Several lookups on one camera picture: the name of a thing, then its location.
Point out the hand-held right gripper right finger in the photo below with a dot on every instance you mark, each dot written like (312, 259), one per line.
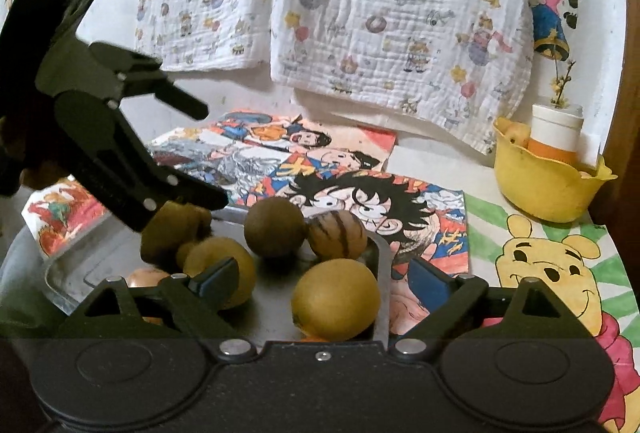
(430, 283)

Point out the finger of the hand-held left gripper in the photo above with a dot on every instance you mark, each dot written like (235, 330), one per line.
(200, 195)
(165, 88)

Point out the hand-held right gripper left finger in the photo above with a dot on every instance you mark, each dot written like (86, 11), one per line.
(220, 275)

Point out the green-yellow mango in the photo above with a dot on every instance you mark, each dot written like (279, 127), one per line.
(225, 258)

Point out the brownish green pear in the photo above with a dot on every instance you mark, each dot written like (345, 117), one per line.
(170, 233)

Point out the metal baking tray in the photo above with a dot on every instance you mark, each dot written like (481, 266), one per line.
(275, 280)

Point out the brown kiwi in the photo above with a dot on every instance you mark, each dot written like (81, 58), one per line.
(273, 227)

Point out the striped pepino melon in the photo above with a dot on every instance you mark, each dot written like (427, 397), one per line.
(147, 278)
(337, 235)

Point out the round yellow fruit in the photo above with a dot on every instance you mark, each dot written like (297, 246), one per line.
(335, 298)

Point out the spiky-haired cartoon poster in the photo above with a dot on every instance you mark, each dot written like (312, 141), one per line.
(380, 203)

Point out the red-bordered cartoon poster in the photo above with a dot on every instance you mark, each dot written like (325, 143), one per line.
(280, 133)

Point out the yellow bear poster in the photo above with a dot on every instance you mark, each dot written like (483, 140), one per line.
(550, 263)

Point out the fiery character cartoon poster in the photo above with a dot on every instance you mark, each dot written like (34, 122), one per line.
(65, 213)

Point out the yellow plastic bowl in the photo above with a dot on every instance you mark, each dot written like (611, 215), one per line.
(545, 188)

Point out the yellow fruit in bowl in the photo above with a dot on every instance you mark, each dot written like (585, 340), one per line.
(517, 134)

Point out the white and orange cup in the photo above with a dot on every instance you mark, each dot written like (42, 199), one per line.
(555, 133)

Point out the white paper card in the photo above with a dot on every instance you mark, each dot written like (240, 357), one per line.
(590, 148)

